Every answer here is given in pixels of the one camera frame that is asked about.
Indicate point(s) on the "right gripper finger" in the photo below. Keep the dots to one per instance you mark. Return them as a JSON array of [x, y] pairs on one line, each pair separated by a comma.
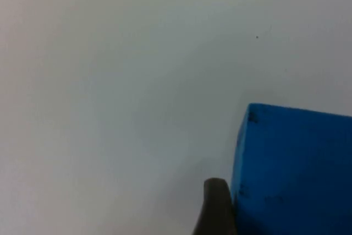
[[215, 210]]

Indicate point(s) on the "large blue cube block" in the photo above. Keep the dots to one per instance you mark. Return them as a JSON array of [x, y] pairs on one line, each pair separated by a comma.
[[294, 169]]

